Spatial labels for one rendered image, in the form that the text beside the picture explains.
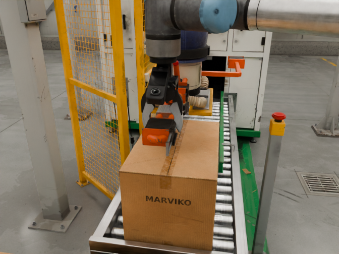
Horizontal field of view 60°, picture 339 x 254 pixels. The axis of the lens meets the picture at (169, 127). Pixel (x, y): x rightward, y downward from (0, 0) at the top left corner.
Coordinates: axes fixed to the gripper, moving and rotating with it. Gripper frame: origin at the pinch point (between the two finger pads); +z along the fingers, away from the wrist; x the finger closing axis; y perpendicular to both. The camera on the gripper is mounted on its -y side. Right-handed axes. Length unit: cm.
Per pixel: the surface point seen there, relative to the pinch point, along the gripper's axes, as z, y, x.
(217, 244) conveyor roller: 71, 31, -20
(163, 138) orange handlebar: 0.0, -6.1, -1.6
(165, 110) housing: -1.6, 10.7, 0.9
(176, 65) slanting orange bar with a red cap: -11.4, 31.9, 0.7
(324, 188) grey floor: 126, 170, -118
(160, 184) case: 35.2, 23.2, 5.2
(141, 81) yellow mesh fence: 26, 142, 43
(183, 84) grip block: -2.8, 37.5, -1.4
